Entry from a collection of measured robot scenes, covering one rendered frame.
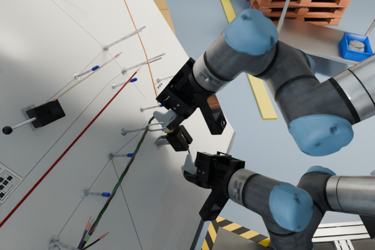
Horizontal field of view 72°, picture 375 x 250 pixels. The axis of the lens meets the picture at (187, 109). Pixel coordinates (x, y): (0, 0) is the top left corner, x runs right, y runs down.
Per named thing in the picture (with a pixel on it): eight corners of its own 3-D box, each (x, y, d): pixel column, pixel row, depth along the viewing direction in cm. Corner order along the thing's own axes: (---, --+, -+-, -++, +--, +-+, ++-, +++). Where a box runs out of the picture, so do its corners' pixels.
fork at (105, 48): (105, 42, 63) (143, 22, 55) (109, 49, 64) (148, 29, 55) (100, 47, 62) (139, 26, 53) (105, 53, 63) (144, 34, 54)
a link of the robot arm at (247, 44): (289, 52, 40) (246, 31, 36) (242, 89, 48) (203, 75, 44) (279, 17, 44) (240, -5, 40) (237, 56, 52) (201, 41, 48)
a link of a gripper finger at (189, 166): (184, 149, 75) (205, 157, 67) (182, 170, 75) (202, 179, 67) (175, 149, 73) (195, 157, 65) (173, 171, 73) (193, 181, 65)
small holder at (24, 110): (-15, 122, 43) (0, 116, 38) (38, 101, 50) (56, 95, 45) (0, 147, 44) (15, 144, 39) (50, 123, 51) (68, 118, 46)
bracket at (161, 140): (158, 149, 72) (172, 148, 69) (154, 143, 71) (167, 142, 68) (166, 137, 75) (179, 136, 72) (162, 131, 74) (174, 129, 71)
